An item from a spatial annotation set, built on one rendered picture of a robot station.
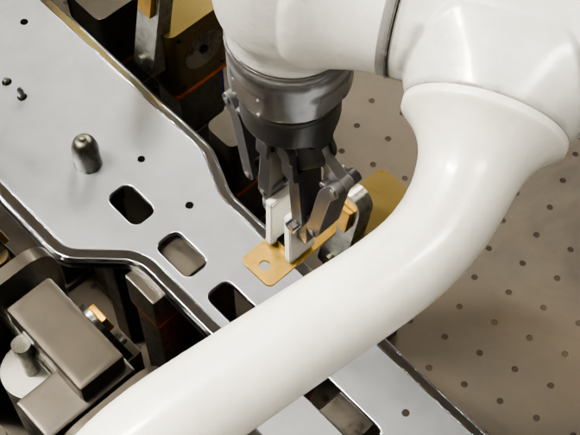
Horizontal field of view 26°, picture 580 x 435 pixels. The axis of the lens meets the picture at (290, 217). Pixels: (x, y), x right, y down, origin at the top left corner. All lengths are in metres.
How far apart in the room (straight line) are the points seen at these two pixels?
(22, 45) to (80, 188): 0.22
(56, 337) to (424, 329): 0.67
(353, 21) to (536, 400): 0.98
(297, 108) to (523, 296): 0.91
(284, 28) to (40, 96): 0.79
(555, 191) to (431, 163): 1.09
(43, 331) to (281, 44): 0.46
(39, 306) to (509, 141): 0.57
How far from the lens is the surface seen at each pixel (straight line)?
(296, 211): 1.01
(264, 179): 1.02
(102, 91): 1.51
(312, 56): 0.78
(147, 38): 1.51
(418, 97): 0.73
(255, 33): 0.78
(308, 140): 0.90
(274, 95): 0.84
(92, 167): 1.44
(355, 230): 1.32
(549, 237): 1.77
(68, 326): 1.15
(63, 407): 1.15
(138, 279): 1.39
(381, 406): 1.31
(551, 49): 0.72
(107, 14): 1.61
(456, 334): 1.68
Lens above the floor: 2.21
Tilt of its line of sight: 60 degrees down
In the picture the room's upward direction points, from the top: straight up
